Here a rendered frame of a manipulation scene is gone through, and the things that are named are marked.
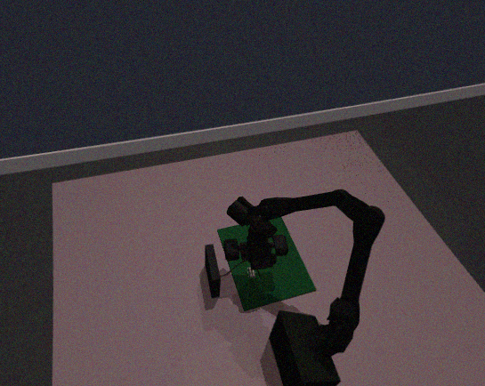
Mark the green circuit board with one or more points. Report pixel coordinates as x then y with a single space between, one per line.
286 279

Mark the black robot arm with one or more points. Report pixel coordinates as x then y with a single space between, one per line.
344 314

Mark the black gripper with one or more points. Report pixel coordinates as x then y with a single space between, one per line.
231 247

